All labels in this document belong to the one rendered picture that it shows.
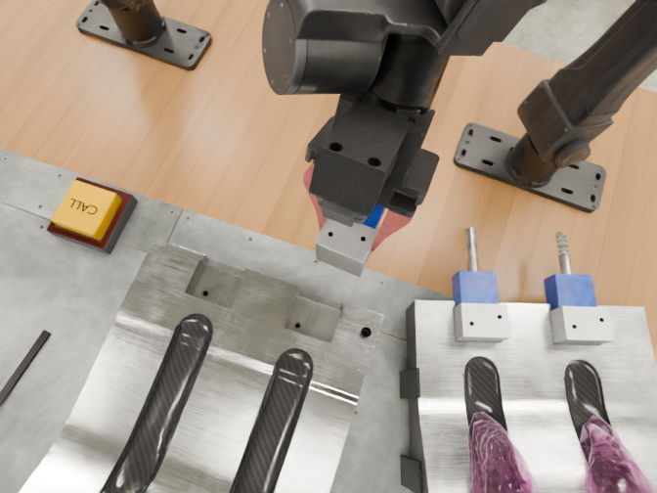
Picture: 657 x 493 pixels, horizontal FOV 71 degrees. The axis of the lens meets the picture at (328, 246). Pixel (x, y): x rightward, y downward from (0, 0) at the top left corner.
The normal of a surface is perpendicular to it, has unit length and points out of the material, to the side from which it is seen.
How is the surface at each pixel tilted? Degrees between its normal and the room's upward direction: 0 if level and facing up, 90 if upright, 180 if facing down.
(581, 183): 0
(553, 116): 77
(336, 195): 61
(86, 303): 0
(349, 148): 29
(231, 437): 3
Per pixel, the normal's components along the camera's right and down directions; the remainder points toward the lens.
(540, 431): 0.03, -0.69
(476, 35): 0.31, 0.90
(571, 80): -0.92, 0.21
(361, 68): 0.40, 0.74
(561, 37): 0.02, -0.33
